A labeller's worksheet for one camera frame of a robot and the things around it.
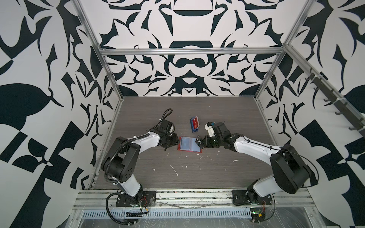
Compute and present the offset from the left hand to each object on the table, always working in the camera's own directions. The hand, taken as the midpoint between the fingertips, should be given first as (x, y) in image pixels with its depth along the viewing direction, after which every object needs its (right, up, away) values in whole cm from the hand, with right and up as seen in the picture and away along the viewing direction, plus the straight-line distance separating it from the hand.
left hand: (179, 139), depth 92 cm
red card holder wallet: (+6, -3, +2) cm, 7 cm away
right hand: (+14, 0, -5) cm, 15 cm away
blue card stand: (+9, +10, +13) cm, 19 cm away
